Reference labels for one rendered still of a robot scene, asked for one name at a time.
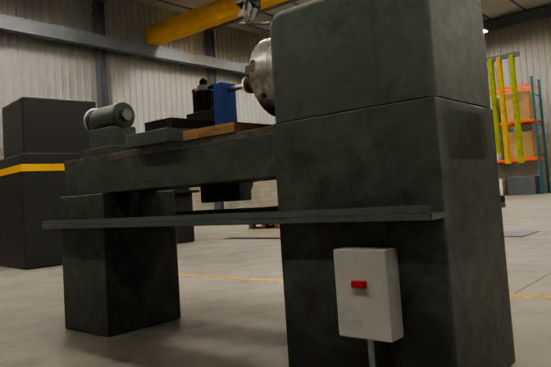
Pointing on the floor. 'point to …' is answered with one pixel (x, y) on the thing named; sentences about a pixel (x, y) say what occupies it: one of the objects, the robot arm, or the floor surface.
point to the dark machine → (37, 176)
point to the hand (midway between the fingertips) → (248, 20)
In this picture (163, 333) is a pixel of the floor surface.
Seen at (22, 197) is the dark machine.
